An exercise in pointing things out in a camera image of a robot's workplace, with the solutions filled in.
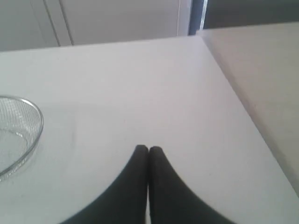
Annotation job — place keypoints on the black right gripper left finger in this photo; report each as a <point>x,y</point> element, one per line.
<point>125,200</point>

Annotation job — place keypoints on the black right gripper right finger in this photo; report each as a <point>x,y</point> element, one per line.
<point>170,199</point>

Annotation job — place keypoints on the oval wire mesh basket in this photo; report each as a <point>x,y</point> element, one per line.
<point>21,126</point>

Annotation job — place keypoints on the dark window frame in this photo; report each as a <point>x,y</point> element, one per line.
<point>208,14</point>

